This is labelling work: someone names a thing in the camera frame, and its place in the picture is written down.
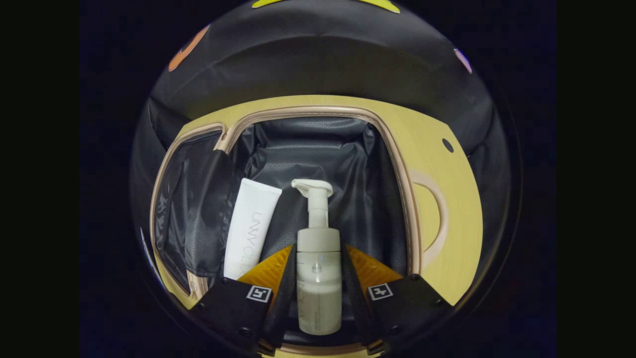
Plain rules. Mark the black backdrop cloth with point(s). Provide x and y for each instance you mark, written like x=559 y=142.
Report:
x=318 y=64

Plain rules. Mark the white skin care tube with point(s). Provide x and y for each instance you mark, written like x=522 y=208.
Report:
x=251 y=228

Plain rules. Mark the black round table grommet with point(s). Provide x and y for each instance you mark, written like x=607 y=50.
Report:
x=447 y=145

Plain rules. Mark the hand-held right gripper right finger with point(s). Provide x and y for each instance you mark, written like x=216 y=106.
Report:
x=355 y=303

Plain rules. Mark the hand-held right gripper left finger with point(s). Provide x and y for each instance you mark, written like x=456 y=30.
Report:
x=283 y=303

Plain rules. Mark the white pump bottle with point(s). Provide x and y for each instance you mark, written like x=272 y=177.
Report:
x=318 y=293

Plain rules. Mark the pink suitcase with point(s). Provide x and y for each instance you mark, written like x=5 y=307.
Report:
x=348 y=164

